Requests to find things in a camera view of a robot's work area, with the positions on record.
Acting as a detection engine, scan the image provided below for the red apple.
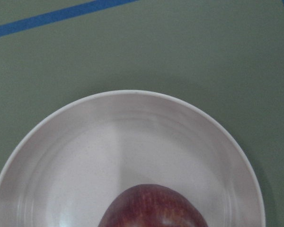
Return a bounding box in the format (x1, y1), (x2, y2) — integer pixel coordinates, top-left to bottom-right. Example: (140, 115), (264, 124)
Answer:
(99, 184), (208, 227)

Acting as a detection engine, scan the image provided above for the pink plate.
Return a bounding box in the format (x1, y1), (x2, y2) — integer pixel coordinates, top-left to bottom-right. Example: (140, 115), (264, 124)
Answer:
(0, 90), (266, 227)

